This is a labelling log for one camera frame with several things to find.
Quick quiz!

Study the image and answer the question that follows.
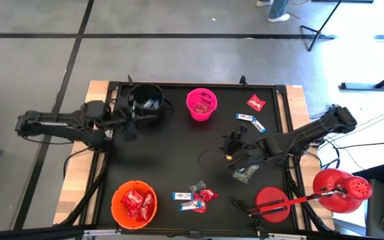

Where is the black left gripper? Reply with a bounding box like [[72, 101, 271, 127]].
[[110, 91, 162, 123]]

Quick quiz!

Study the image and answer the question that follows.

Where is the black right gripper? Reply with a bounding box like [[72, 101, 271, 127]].
[[221, 137, 267, 172]]

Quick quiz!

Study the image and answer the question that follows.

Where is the clear green candy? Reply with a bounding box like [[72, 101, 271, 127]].
[[246, 164, 261, 178], [189, 180, 207, 194], [231, 171, 249, 185]]

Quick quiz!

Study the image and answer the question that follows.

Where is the black pumpkin face bucket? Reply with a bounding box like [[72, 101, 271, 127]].
[[126, 83, 173, 123]]

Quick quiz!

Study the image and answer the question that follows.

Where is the pink plastic bucket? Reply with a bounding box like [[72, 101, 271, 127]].
[[186, 87, 219, 123]]

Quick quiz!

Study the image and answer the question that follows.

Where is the red desk lamp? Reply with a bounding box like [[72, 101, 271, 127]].
[[247, 167, 374, 224]]

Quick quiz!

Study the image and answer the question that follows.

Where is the orange pumpkin face bucket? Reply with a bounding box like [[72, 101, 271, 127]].
[[111, 180, 159, 231]]

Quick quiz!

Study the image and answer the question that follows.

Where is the black desk foot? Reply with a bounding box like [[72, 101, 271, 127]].
[[341, 65, 384, 91]]

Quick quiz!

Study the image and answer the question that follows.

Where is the person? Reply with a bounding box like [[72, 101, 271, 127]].
[[255, 0, 292, 23]]

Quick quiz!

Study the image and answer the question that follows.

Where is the black tripod stand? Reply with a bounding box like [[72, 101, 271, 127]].
[[299, 0, 343, 53]]

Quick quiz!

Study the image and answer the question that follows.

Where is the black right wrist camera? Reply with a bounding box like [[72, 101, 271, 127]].
[[231, 125, 249, 141]]

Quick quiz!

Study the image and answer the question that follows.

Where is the black aluminium table frame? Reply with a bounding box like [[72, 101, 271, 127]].
[[53, 79, 336, 239]]

